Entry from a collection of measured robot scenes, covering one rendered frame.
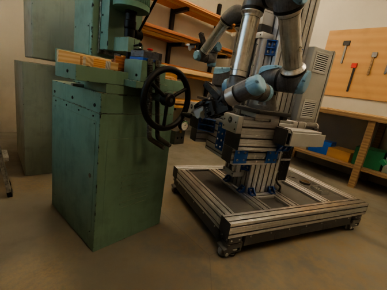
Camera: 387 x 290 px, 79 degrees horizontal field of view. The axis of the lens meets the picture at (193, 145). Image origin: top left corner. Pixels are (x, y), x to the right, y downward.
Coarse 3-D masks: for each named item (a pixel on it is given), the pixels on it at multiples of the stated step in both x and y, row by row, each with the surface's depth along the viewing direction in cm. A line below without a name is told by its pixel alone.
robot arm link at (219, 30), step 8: (232, 8) 157; (240, 8) 157; (224, 16) 159; (232, 16) 158; (240, 16) 158; (224, 24) 162; (216, 32) 168; (224, 32) 169; (208, 40) 173; (216, 40) 172; (200, 48) 181; (208, 48) 177; (200, 56) 181; (208, 56) 186
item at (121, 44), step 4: (116, 40) 121; (120, 40) 119; (124, 40) 116; (128, 40) 114; (132, 40) 116; (136, 40) 118; (140, 40) 119; (116, 44) 121; (120, 44) 119; (124, 44) 117; (128, 44) 115; (132, 44) 117; (116, 48) 122; (120, 48) 119; (124, 48) 117; (128, 48) 116; (132, 48) 117; (120, 52) 127; (124, 52) 123
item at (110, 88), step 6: (84, 84) 113; (90, 84) 109; (96, 84) 106; (102, 84) 102; (108, 84) 101; (96, 90) 106; (102, 90) 103; (108, 90) 102; (114, 90) 104; (120, 90) 106; (126, 90) 108; (132, 90) 110; (138, 90) 113
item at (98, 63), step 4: (80, 56) 106; (80, 60) 106; (96, 60) 110; (100, 60) 111; (104, 60) 112; (96, 64) 110; (100, 64) 111; (104, 64) 113; (168, 72) 143; (172, 76) 146; (176, 76) 149
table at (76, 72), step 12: (60, 72) 99; (72, 72) 92; (84, 72) 92; (96, 72) 96; (108, 72) 99; (120, 72) 103; (120, 84) 105; (132, 84) 101; (168, 84) 126; (180, 84) 132
